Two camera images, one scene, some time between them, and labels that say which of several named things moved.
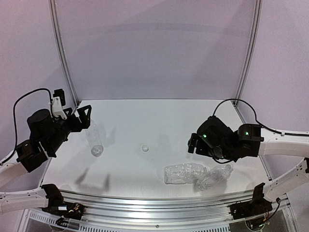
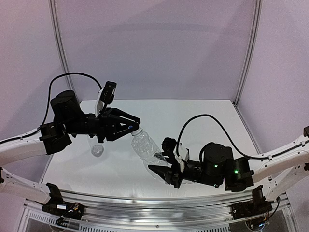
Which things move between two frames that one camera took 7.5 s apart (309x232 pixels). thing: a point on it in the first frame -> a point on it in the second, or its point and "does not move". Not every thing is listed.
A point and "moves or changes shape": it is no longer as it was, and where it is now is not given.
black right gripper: (192, 144) -> (175, 174)
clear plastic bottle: (184, 173) moves or changes shape
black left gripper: (76, 121) -> (102, 125)
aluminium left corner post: (54, 16) does not move
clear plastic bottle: (94, 137) does not move
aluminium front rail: (156, 212) does not move
